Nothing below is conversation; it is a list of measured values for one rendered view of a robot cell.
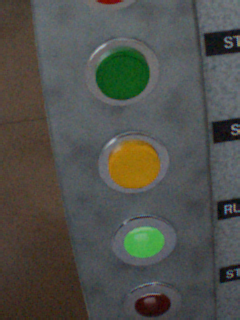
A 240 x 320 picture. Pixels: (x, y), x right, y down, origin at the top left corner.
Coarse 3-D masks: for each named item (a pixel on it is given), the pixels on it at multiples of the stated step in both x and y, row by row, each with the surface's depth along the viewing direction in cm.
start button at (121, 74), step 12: (108, 60) 48; (120, 60) 48; (132, 60) 48; (144, 60) 48; (96, 72) 48; (108, 72) 48; (120, 72) 48; (132, 72) 48; (144, 72) 48; (108, 84) 48; (120, 84) 48; (132, 84) 48; (144, 84) 48; (108, 96) 49; (120, 96) 48; (132, 96) 49
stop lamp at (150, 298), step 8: (144, 296) 55; (152, 296) 55; (160, 296) 55; (136, 304) 55; (144, 304) 55; (152, 304) 55; (160, 304) 55; (168, 304) 55; (144, 312) 55; (152, 312) 55; (160, 312) 56
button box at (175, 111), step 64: (64, 0) 47; (192, 0) 47; (64, 64) 48; (192, 64) 49; (64, 128) 50; (128, 128) 50; (192, 128) 51; (64, 192) 52; (192, 192) 52; (192, 256) 54
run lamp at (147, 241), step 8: (136, 232) 53; (144, 232) 53; (152, 232) 53; (160, 232) 53; (128, 240) 53; (136, 240) 53; (144, 240) 53; (152, 240) 53; (160, 240) 53; (128, 248) 53; (136, 248) 53; (144, 248) 53; (152, 248) 53; (160, 248) 53; (144, 256) 53
